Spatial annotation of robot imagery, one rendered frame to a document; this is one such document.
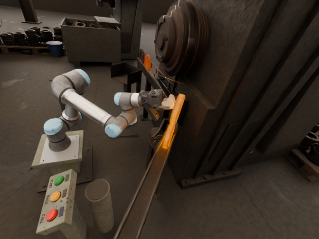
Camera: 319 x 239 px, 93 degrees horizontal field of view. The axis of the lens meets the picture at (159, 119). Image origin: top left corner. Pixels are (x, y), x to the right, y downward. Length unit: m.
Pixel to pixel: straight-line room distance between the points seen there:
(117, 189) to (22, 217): 0.66
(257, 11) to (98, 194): 1.10
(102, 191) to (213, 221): 0.97
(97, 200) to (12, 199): 0.92
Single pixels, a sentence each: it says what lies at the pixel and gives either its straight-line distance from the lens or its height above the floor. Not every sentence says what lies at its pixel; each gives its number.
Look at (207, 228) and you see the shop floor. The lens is 1.50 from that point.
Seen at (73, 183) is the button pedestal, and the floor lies 0.59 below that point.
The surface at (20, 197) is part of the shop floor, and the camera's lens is 1.69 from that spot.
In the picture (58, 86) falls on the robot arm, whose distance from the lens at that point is 0.96.
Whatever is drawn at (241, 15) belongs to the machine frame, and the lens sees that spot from 0.92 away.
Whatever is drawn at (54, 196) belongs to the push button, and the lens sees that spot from 0.86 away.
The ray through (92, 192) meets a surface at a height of 0.52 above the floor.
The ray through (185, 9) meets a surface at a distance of 1.07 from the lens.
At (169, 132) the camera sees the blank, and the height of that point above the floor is 0.77.
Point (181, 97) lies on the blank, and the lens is 0.73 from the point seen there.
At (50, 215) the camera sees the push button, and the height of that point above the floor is 0.61.
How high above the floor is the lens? 1.33
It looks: 38 degrees down
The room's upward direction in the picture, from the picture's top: 10 degrees clockwise
